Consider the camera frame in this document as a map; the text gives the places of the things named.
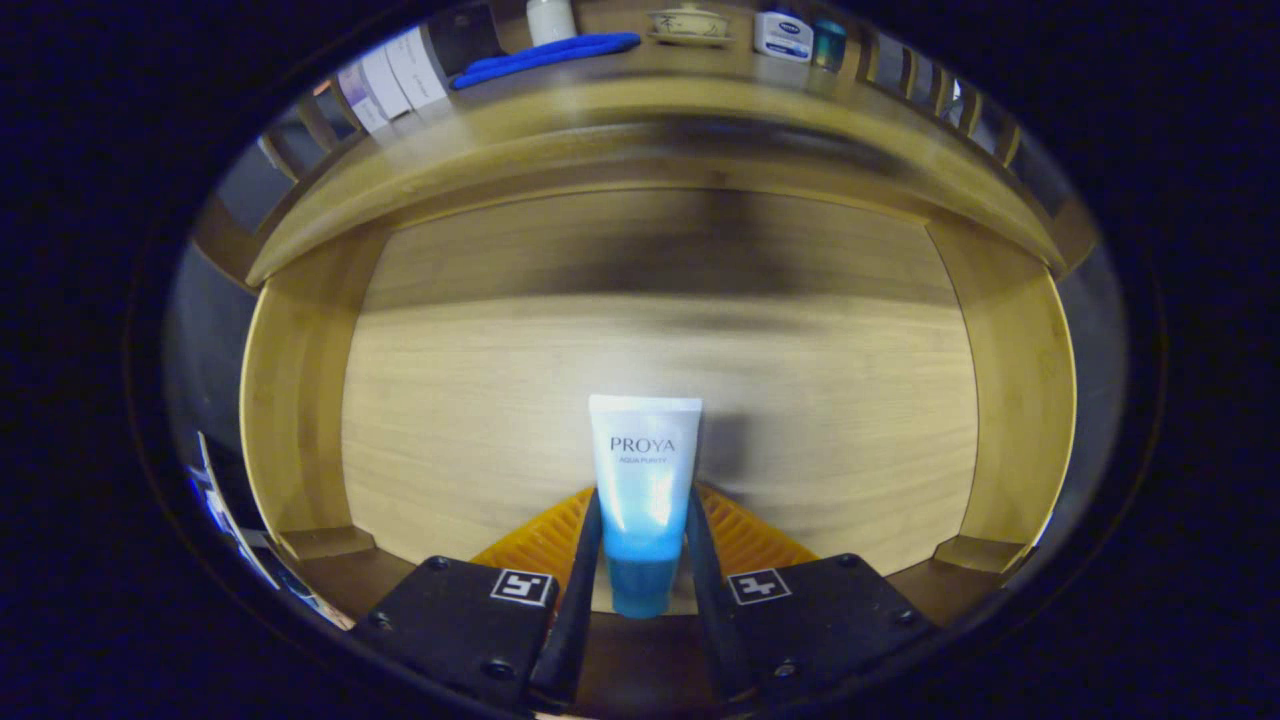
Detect thin white book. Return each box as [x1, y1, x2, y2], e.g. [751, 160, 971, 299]
[360, 45, 413, 121]

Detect purple spine book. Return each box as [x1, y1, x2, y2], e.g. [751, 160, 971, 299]
[335, 62, 389, 134]

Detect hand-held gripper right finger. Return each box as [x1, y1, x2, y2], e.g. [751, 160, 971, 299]
[686, 484, 937, 702]

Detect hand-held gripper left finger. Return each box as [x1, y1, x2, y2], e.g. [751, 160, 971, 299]
[350, 487, 605, 707]

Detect beige lidded ceramic teacup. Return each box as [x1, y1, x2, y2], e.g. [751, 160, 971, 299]
[645, 5, 734, 46]

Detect slim teal bottle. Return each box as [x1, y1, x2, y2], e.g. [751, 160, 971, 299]
[810, 18, 848, 73]

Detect blue folded cloth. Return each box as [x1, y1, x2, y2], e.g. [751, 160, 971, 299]
[450, 32, 642, 91]

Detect wooden drawer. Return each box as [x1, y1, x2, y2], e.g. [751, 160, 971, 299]
[240, 185, 1079, 701]

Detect white lotion bottle blue cap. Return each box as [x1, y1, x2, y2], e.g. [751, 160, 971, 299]
[753, 10, 814, 64]

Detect white pump bottle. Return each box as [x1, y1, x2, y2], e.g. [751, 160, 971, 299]
[526, 0, 579, 47]

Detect blue white cosmetic tube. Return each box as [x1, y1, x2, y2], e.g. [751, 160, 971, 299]
[588, 394, 703, 620]

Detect wooden countertop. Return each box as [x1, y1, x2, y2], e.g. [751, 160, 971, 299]
[245, 30, 1066, 286]

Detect white blue device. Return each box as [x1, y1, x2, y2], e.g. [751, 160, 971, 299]
[188, 432, 281, 591]

